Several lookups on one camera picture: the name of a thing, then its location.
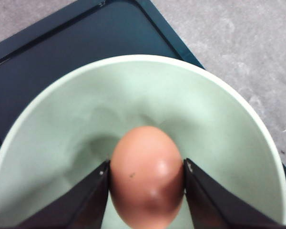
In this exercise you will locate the beige egg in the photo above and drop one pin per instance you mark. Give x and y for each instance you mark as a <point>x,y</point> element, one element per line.
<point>146,178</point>

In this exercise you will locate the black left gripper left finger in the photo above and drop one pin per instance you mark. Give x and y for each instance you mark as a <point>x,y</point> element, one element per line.
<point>85,207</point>

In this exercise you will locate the dark teal rectangular tray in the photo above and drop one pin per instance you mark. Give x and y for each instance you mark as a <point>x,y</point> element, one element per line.
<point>80,31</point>

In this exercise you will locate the light green ceramic bowl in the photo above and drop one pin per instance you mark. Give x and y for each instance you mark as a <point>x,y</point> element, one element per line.
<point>65,132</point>

